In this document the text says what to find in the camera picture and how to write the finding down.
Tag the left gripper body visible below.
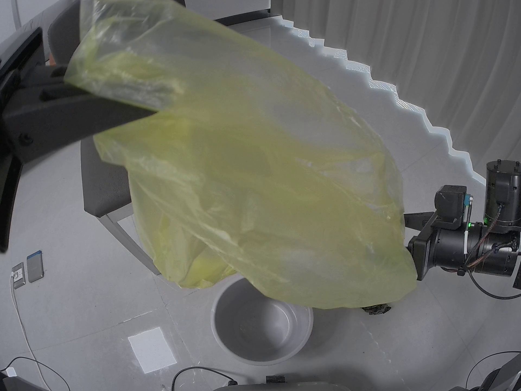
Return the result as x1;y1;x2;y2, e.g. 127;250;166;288
0;27;45;253

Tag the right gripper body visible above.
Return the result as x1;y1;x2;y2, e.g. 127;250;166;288
407;217;469;282

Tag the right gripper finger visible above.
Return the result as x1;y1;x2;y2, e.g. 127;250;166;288
403;210;439;231

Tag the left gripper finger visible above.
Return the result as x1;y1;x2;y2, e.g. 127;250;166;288
3;88;158;165
18;65;68;90

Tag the black plastic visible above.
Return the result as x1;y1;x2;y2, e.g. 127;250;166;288
362;303;392;317

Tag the yellow plastic bag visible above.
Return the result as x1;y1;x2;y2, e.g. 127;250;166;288
63;0;418;310

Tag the white trash bin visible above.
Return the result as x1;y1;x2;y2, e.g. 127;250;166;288
210;275;314;366

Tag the grey pillow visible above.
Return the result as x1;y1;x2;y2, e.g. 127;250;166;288
0;0;75;66

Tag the grey padded white chair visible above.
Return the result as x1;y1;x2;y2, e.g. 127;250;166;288
48;0;188;276

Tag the beige curtain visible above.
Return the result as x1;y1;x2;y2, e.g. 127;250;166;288
281;0;521;186

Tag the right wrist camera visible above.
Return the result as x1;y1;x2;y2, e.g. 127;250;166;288
434;184;469;231

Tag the black cable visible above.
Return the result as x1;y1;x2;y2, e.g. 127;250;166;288
467;269;521;300
171;366;239;391
0;356;56;391

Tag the white cable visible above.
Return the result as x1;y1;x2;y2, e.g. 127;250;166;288
10;273;43;367

